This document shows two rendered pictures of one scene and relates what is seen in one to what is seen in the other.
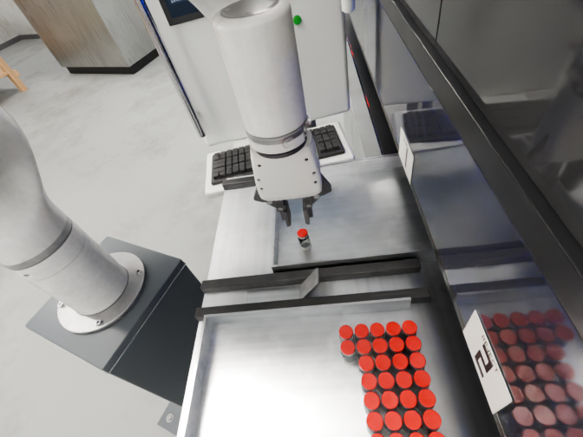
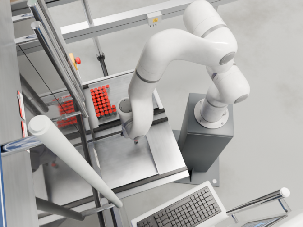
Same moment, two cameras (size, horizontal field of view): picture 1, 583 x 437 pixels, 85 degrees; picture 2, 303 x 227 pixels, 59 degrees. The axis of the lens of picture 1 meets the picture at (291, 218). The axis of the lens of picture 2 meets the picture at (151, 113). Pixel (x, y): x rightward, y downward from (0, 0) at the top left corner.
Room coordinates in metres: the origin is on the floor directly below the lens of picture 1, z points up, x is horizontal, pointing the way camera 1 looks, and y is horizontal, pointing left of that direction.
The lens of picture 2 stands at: (0.83, -0.16, 2.20)
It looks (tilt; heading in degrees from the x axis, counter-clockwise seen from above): 64 degrees down; 151
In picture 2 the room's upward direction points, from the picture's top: 2 degrees counter-clockwise
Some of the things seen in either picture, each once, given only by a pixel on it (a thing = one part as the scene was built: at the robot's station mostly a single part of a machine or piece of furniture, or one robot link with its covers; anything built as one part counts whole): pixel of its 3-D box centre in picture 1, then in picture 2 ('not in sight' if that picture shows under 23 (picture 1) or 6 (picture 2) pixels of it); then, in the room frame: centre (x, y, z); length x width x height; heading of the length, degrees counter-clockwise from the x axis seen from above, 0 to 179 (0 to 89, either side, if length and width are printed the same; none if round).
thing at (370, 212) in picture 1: (356, 209); (119, 160); (0.43, -0.13, 0.90); 0.34 x 0.26 x 0.04; 78
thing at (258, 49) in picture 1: (263, 68); (129, 113); (0.38, -0.02, 1.24); 0.09 x 0.08 x 0.13; 173
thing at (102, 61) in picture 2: not in sight; (101, 59); (-0.83, 0.20, 0.07); 0.50 x 0.08 x 0.14; 168
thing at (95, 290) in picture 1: (75, 268); (214, 105); (0.43, 0.43, 0.95); 0.19 x 0.19 x 0.18
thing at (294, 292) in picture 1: (280, 287); not in sight; (0.29, 0.05, 0.91); 0.14 x 0.03 x 0.06; 78
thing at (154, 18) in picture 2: not in sight; (154, 18); (-0.65, 0.70, 0.50); 0.12 x 0.05 x 0.09; 78
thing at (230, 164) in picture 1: (274, 153); (179, 216); (0.80, -0.01, 0.82); 0.40 x 0.14 x 0.02; 86
